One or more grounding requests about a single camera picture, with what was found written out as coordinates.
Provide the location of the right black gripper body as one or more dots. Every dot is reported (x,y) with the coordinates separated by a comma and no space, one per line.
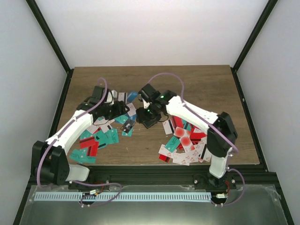
(151,114)

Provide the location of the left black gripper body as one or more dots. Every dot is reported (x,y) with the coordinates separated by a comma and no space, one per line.
(109,113)

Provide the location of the black leather card holder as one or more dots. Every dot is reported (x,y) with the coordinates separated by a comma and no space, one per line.
(149,123)

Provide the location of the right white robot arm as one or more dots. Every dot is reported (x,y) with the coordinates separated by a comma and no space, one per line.
(219,128)

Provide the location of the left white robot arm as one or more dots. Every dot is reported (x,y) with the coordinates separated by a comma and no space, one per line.
(49,158)

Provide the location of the white card magnetic stripe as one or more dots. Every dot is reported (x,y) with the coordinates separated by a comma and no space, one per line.
(122,96)

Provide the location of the white floral card left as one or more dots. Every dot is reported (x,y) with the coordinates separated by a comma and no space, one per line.
(132,109)

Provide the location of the blue card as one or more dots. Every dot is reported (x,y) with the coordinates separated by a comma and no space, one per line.
(131,96)

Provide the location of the black membership card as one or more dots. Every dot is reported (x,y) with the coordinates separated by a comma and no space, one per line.
(127,126)

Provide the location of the white card black stripe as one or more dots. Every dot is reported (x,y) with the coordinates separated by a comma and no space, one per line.
(168,127)

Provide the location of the teal vip card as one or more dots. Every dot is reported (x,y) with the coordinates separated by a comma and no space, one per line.
(172,144)
(110,137)

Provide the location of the teal chip card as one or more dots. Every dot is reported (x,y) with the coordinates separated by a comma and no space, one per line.
(129,134)

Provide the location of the teal VIP card right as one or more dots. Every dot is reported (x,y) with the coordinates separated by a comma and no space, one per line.
(172,144)

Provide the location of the red card black stripe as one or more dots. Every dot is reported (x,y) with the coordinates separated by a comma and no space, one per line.
(91,146)

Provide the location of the red card front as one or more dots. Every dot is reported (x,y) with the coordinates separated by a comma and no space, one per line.
(164,158)

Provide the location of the teal card front left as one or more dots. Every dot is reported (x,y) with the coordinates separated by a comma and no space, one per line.
(81,157)

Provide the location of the white striped card front right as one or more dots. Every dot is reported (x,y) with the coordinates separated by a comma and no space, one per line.
(205,154)

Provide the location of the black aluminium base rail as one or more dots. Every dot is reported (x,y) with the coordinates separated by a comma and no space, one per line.
(146,174)

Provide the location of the light blue slotted rail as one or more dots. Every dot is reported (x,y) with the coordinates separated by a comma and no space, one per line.
(130,197)

